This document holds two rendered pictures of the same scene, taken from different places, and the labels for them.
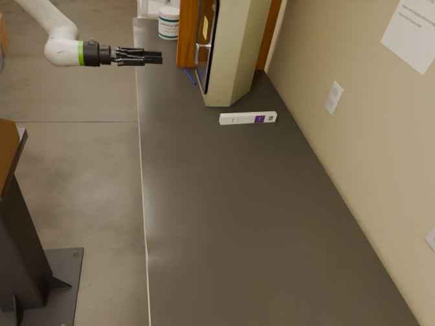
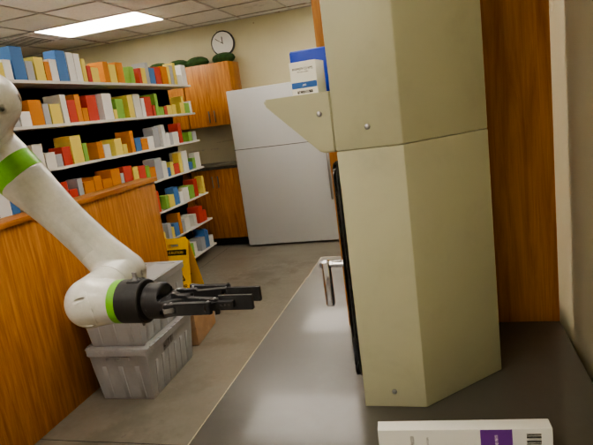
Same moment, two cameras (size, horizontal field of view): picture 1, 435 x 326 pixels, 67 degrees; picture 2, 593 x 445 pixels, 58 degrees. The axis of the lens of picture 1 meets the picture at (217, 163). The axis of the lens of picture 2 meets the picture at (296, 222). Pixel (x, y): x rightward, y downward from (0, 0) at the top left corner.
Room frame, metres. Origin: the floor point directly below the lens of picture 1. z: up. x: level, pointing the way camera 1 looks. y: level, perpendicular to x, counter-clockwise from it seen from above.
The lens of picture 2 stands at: (0.48, -0.35, 1.48)
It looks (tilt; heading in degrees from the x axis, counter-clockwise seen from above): 12 degrees down; 35
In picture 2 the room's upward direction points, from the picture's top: 8 degrees counter-clockwise
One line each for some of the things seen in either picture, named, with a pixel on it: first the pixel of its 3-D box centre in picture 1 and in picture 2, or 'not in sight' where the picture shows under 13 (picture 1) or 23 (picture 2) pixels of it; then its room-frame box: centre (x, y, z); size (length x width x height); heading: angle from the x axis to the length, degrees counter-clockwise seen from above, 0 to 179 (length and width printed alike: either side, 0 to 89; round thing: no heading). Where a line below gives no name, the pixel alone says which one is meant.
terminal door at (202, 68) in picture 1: (204, 37); (359, 252); (1.41, 0.16, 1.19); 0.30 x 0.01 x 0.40; 19
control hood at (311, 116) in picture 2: not in sight; (319, 121); (1.40, 0.21, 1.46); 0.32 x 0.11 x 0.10; 19
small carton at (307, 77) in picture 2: not in sight; (308, 79); (1.35, 0.19, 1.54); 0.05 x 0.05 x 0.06; 13
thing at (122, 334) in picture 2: not in sight; (136, 301); (2.43, 2.28, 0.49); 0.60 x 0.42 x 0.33; 19
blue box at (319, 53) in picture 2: not in sight; (320, 72); (1.46, 0.23, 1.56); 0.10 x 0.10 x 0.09; 19
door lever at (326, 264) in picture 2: (200, 54); (336, 281); (1.30, 0.15, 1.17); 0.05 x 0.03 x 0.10; 109
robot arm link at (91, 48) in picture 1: (92, 53); (138, 298); (1.16, 0.55, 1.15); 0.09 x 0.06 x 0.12; 19
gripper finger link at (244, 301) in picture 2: (153, 59); (236, 301); (1.21, 0.33, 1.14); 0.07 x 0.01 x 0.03; 109
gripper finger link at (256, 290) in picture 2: (153, 54); (243, 293); (1.25, 0.34, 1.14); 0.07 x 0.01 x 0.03; 109
